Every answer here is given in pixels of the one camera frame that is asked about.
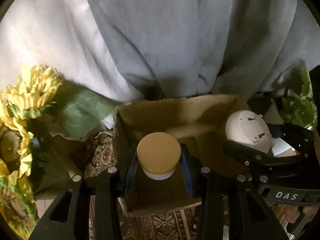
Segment jar with yellow lid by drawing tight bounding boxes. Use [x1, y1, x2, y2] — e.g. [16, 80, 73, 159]
[136, 132, 182, 180]

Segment sunflower bouquet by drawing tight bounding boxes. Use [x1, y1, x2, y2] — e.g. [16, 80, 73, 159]
[1, 64, 117, 239]

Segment beige curtain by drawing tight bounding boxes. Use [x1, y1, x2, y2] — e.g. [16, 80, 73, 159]
[1, 0, 142, 102]

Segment person's hand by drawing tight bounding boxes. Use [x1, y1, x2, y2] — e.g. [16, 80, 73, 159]
[284, 203, 319, 223]

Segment brown cardboard box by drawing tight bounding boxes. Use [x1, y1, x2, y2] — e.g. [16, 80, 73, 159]
[113, 94, 249, 216]

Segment white ribbed plant pot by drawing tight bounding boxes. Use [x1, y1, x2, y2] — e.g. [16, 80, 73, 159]
[263, 102, 283, 125]

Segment patterned paisley table rug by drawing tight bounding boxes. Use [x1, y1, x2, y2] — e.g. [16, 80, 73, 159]
[83, 129, 288, 240]

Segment green potted plant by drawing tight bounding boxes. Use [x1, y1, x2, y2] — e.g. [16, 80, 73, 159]
[281, 67, 318, 129]

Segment white oval device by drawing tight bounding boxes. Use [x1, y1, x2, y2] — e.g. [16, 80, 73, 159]
[225, 110, 272, 153]

